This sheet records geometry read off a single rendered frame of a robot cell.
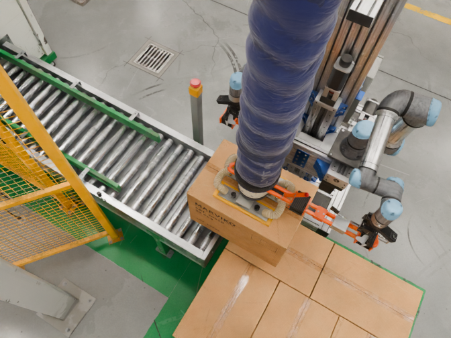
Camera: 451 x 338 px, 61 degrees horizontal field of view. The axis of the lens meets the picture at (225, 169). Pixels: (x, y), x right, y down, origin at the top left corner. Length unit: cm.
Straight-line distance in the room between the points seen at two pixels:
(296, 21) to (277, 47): 10
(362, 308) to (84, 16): 386
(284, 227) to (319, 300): 66
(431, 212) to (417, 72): 155
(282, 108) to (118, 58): 306
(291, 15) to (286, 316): 186
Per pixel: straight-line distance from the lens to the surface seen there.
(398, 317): 265
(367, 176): 169
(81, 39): 442
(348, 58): 201
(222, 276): 244
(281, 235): 199
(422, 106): 182
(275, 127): 133
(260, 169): 162
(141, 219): 253
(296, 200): 191
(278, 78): 112
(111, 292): 307
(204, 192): 204
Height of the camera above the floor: 294
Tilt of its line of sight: 63 degrees down
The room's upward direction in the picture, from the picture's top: 4 degrees clockwise
